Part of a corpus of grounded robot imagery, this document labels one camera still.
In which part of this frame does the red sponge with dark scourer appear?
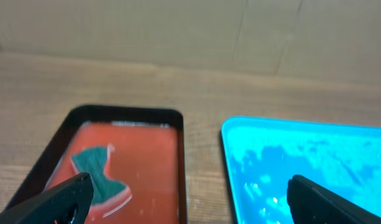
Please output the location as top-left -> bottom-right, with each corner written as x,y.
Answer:
71,144 -> 132,221

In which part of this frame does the blue plastic tray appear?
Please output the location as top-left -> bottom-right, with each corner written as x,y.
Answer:
221,116 -> 381,223

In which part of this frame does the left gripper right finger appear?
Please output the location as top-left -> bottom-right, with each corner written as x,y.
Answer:
287,175 -> 381,224

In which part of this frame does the black tray with red liquid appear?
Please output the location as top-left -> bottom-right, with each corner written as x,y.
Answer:
8,105 -> 187,223

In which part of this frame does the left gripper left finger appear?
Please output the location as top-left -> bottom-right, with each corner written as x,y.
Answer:
0,172 -> 93,224

